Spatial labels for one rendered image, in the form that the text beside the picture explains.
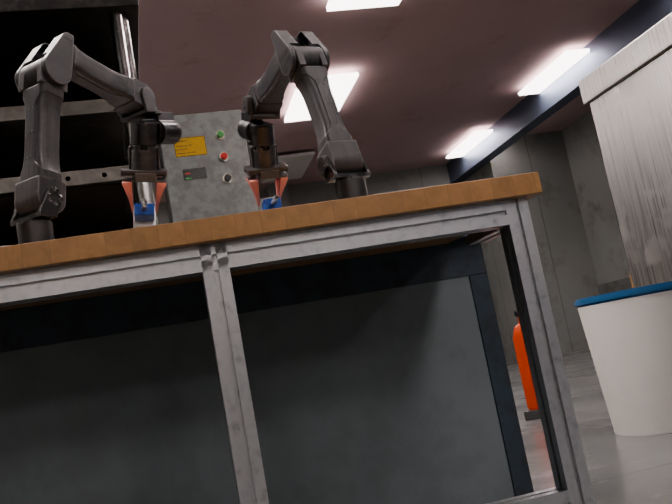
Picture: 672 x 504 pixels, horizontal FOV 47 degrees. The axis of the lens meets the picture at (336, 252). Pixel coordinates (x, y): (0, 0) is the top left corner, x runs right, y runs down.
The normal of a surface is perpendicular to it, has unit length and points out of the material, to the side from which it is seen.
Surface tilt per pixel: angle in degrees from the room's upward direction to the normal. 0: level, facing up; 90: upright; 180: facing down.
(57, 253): 90
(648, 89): 90
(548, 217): 90
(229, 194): 90
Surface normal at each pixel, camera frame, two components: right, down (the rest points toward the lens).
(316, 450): 0.25, -0.18
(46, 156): 0.81, -0.36
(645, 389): -0.49, 0.04
